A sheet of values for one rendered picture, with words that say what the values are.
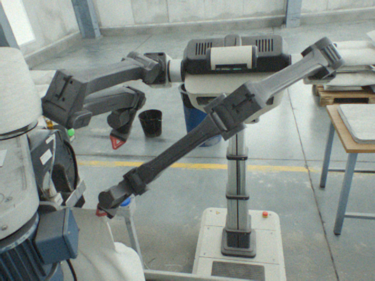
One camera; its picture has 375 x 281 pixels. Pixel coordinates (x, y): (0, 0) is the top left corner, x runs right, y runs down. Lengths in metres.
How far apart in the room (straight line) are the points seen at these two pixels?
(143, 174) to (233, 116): 0.35
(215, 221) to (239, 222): 0.37
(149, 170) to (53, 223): 0.30
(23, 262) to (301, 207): 2.23
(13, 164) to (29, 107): 0.18
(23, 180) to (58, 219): 0.13
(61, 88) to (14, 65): 0.11
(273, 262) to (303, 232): 0.61
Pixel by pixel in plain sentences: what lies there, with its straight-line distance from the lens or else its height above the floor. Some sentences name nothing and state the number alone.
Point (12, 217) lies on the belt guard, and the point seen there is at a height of 1.40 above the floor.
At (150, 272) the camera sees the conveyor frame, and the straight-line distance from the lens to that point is 1.79.
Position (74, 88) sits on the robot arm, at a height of 1.59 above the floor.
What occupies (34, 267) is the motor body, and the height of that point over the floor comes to 1.23.
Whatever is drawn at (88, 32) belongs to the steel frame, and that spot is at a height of 0.18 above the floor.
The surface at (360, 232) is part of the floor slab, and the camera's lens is 2.67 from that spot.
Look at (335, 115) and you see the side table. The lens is 2.47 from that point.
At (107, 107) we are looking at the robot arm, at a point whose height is 1.46.
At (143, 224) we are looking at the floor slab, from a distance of 2.63.
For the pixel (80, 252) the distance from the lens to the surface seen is 1.40.
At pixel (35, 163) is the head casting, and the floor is 1.29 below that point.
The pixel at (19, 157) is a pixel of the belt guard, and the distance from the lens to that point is 0.93.
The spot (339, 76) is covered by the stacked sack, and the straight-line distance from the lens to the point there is 4.32.
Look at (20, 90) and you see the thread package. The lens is 0.78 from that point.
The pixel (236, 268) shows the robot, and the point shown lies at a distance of 1.96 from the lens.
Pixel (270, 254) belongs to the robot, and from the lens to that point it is 2.04.
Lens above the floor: 1.84
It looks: 30 degrees down
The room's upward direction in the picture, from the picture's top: 6 degrees counter-clockwise
